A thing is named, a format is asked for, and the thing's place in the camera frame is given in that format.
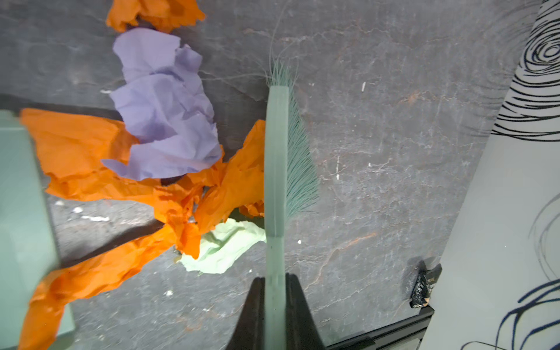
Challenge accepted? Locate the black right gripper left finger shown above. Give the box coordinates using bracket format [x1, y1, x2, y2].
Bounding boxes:
[225, 277, 265, 350]

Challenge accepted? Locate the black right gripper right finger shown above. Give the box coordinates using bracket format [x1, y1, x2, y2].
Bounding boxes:
[286, 274, 326, 350]

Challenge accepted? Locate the green hand broom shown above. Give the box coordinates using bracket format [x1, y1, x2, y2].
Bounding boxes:
[263, 59, 319, 349]

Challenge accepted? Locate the green plastic dustpan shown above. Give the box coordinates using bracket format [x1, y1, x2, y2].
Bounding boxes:
[1, 110, 59, 349]

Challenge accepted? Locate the black small wrapper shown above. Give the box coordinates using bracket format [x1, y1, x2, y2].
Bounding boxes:
[409, 263, 443, 309]

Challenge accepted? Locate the orange crumpled paper scrap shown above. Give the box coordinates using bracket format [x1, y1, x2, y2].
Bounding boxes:
[189, 120, 265, 234]

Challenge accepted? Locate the orange front paper scrap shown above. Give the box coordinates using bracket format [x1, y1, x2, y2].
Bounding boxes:
[18, 225, 175, 349]

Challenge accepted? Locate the purple far right scrap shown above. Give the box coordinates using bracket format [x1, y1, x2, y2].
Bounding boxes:
[102, 28, 222, 181]

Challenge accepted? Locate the orange far paper scrap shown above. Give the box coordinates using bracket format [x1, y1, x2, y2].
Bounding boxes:
[106, 0, 206, 34]

